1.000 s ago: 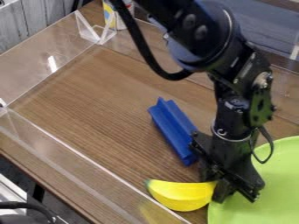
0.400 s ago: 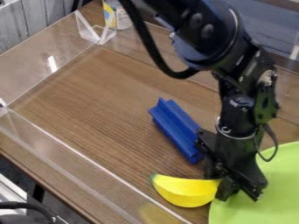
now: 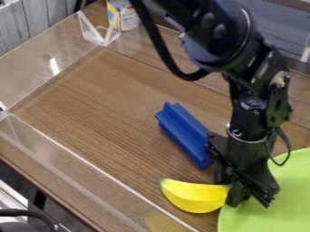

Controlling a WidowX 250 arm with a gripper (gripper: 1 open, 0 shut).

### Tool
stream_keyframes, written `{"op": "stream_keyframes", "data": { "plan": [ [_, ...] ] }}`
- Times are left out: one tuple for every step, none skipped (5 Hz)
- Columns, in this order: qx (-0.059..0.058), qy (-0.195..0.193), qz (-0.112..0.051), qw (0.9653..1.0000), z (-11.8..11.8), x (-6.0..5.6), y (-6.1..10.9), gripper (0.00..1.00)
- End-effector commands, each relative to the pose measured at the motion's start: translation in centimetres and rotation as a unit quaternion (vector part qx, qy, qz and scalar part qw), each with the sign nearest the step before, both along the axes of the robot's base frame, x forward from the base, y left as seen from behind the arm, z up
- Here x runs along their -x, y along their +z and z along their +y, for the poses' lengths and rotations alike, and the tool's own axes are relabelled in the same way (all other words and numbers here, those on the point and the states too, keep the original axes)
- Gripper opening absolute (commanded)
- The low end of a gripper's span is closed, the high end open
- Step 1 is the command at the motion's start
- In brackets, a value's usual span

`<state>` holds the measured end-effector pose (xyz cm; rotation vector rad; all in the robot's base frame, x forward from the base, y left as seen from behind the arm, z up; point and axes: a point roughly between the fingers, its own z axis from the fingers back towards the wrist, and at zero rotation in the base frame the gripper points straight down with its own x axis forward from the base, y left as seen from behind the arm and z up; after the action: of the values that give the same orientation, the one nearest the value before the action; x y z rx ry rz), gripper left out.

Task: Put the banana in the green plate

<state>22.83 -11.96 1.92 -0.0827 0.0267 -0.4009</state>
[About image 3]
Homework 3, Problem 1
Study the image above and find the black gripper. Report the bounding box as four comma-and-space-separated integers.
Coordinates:
204, 130, 279, 208

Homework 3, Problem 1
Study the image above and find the yellow toy banana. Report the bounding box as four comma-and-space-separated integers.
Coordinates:
159, 179, 230, 214

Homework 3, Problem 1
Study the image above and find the blue star-shaped block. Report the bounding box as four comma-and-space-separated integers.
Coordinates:
155, 102, 214, 169

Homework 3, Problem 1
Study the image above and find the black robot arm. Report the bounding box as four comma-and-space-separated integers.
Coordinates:
129, 0, 293, 207

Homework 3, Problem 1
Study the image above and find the green plate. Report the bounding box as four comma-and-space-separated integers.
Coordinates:
218, 148, 310, 232

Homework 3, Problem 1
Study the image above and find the white can with label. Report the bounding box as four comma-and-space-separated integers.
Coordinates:
105, 0, 139, 32

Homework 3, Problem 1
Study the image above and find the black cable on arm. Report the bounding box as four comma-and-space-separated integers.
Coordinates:
128, 0, 211, 82

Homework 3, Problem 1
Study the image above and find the black cable bottom left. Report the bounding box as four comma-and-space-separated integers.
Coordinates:
0, 208, 61, 232

